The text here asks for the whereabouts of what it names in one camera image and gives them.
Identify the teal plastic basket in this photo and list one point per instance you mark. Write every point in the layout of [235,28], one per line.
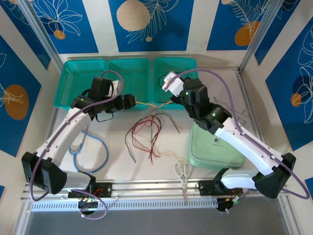
[134,78]
[73,71]
[161,66]

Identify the grey metal object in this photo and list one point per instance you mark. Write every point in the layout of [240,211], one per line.
[174,83]

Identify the aluminium frame post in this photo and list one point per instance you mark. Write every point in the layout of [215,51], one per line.
[256,36]
[39,29]

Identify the blue stethoscope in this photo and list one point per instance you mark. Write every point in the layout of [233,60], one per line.
[107,151]

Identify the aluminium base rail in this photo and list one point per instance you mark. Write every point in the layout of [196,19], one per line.
[151,186]

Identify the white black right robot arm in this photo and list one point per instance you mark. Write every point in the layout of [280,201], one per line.
[244,144]

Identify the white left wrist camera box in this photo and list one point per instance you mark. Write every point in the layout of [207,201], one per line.
[117,86]

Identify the white scissors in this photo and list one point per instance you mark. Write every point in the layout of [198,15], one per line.
[183,181]

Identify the pale green medicine bag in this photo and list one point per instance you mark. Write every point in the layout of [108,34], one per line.
[215,156]

